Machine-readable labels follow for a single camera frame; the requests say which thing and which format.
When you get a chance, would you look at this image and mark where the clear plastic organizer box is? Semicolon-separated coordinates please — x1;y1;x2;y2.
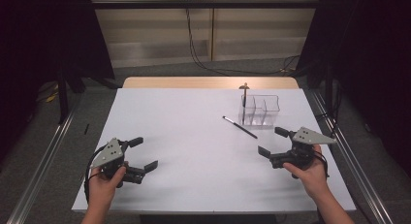
237;93;281;127

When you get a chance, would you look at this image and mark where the yellow cable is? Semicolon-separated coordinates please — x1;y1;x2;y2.
45;84;60;104

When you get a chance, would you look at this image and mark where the black metal stand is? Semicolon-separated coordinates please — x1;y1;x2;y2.
56;63;71;125

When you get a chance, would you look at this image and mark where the right hand-held gripper cable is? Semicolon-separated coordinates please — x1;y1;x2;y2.
314;150;331;180

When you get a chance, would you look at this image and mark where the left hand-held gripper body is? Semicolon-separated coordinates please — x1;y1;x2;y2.
90;138;145;189

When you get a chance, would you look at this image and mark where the white board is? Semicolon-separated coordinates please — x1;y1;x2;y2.
71;87;357;215

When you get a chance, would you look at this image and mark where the person's right hand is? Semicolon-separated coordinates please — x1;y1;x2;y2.
283;145;331;201

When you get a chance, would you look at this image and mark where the black horizontal bar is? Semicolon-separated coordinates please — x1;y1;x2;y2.
91;0;321;10

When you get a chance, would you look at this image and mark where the black brush with silver ferrule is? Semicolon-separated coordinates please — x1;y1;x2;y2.
222;115;259;140

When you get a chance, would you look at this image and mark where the black curtain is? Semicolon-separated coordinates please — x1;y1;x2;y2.
296;0;411;178
0;0;116;160

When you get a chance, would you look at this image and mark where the left hand-held gripper cable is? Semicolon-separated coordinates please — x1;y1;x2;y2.
83;145;110;204

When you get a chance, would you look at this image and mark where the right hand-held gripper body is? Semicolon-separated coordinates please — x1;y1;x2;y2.
269;126;337;171

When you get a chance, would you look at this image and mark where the orange-tipped makeup brush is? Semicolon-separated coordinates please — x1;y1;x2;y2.
240;82;251;125

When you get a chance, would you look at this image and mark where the wooden table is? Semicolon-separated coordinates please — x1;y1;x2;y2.
121;76;300;90

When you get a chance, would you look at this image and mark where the aluminium floor rail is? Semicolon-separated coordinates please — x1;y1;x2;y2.
310;89;395;224
6;96;82;224

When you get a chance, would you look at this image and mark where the person's left hand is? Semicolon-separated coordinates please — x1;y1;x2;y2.
87;166;127;212

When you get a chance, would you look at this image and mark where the black power cable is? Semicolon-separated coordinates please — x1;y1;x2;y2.
184;0;300;77

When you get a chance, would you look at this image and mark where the hand-held gripper cable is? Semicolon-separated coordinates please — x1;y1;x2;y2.
314;150;331;180
83;145;110;204

